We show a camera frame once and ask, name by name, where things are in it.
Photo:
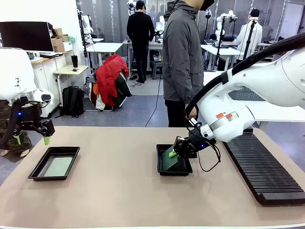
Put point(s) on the white rectangular desk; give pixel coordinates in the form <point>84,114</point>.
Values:
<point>221,51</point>
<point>104,46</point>

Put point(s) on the black plastic ESD tray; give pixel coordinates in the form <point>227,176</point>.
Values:
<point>184,167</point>
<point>59,150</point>

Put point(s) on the person in black clothes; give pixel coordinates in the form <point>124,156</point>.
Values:
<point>140,28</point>

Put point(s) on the small beige side table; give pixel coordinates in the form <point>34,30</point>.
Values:
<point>69,69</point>

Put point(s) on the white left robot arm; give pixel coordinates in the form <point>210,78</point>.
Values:
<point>14,71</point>

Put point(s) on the white lab robot arm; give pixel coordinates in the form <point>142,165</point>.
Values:
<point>87,27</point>
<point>160,23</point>
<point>224,17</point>

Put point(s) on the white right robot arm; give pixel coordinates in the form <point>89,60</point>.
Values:
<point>262,83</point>

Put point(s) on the dark laptop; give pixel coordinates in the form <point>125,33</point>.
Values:
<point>51,55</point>

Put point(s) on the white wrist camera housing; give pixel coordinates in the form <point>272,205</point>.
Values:
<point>44,95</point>

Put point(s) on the black tumbler cup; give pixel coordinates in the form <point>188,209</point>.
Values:
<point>74,61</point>

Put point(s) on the gray step stool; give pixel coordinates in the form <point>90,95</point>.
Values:
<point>157,69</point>

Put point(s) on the black slotted board rack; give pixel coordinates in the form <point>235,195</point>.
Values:
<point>262,167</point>

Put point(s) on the red jacket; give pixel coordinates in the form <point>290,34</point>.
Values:
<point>109,74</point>

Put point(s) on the dark green jacket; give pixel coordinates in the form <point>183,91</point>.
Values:
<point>124,89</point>

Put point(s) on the person in gray hoodie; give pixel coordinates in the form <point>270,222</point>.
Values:
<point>181,59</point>

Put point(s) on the black backpack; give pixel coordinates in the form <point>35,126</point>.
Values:
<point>72,100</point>

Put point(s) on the gray mesh basket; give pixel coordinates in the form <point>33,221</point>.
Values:
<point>243,95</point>

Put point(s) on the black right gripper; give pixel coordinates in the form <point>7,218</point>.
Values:
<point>191,146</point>

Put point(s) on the person in white top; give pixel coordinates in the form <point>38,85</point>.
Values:
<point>247,35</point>

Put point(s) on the dark green circuit board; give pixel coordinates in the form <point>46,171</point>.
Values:
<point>168,162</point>

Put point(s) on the pale green circuit board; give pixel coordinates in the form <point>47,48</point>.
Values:
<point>58,167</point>

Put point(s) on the white storage box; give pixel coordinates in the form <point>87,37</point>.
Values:
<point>68,46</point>

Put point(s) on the white cabinet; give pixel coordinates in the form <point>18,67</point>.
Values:
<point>47,76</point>

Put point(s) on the person's right hand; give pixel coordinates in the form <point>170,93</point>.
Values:
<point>192,115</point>

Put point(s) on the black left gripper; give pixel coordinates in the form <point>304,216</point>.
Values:
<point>28,117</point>

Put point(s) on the brown cardboard box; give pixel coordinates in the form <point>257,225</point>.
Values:
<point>57,31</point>
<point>57,41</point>
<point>59,48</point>
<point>65,37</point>

